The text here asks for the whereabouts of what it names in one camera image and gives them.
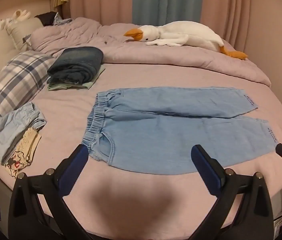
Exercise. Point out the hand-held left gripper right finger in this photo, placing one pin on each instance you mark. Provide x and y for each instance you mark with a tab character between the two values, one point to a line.
204	166

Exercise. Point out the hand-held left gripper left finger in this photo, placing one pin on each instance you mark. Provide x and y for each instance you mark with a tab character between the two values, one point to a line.
77	165

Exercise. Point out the light blue denim pants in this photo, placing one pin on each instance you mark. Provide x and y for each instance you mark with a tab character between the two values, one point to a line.
168	135

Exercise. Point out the cartoon printed cream cloth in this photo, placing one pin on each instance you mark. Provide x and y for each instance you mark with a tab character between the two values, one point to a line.
20	160

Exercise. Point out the pink bed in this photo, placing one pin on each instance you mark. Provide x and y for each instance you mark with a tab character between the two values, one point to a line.
65	105

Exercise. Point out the folded light blue shorts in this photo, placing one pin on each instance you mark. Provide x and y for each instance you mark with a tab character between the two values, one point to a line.
13	127

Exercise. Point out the folded pale green garment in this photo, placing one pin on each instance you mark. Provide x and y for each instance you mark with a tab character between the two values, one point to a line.
93	81

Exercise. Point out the folded dark denim jeans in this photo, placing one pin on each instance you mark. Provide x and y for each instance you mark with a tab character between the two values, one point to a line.
77	62

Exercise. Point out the plaid pillow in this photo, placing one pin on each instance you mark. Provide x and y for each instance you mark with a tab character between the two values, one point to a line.
10	85

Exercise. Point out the pink duvet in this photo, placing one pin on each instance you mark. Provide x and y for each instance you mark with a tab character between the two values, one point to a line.
156	55

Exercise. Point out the white goose plush toy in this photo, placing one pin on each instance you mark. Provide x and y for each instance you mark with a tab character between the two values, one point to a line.
188	33

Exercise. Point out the beige pillow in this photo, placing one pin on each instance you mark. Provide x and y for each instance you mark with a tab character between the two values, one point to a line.
24	31

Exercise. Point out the blue checked shirt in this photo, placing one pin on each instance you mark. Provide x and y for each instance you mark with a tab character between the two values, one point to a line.
60	20

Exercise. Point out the dark cloth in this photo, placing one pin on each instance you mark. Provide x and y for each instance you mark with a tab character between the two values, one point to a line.
45	18

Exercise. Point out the small white plush toy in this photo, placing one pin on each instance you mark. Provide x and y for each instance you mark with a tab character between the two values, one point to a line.
8	21

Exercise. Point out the blue curtain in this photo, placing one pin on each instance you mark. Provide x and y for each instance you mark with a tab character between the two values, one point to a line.
166	0

